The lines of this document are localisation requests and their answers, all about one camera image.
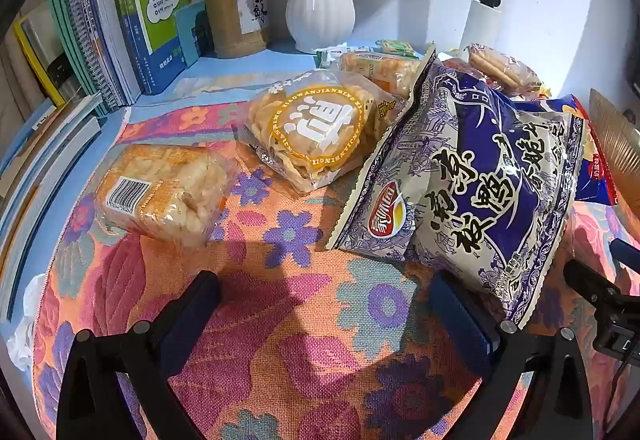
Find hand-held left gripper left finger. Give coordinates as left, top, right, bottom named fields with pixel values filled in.
left=56, top=270, right=222, bottom=440

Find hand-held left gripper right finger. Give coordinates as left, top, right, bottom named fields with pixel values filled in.
left=429, top=269, right=593, bottom=440

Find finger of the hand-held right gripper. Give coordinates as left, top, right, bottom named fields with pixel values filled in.
left=564, top=259, right=623, bottom=316
left=610, top=238, right=640, bottom=271

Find ribbed wooden basket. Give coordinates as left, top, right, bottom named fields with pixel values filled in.
left=589, top=88, right=640, bottom=221

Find orange rice cracker packet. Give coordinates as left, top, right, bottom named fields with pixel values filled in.
left=340, top=50, right=423, bottom=96
left=94, top=143, right=238, bottom=248

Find blue and white chip bag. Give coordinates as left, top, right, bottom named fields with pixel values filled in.
left=325, top=43, right=588, bottom=328

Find green and white packet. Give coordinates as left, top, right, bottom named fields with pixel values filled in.
left=315, top=39, right=421, bottom=66

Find blue and red snack bag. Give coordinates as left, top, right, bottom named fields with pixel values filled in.
left=510, top=93, right=621, bottom=206

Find floral woven tablecloth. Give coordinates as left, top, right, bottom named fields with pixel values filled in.
left=30, top=85, right=640, bottom=440

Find white plastic bag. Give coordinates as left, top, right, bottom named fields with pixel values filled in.
left=7, top=273, right=48, bottom=371

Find round label snack packet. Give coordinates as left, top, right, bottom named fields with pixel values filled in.
left=237, top=69, right=406, bottom=193

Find stack of flat books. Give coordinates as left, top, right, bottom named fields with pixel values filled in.
left=0, top=93, right=103, bottom=321

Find clear biscuit packet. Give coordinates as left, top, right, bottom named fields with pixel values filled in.
left=465, top=44, right=546, bottom=94

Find blue spine book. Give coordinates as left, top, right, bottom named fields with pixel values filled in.
left=109, top=0, right=173, bottom=96

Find white desk lamp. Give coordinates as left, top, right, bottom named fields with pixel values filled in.
left=462, top=0, right=503, bottom=52

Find teal books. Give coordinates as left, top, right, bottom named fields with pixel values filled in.
left=47, top=0, right=108, bottom=116

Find wooden pen holder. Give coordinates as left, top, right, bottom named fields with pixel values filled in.
left=205, top=0, right=271, bottom=58

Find yellow edged book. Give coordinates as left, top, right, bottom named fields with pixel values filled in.
left=12, top=15, right=66, bottom=106

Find white spiral notebooks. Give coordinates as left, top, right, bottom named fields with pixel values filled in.
left=75, top=0, right=143, bottom=106

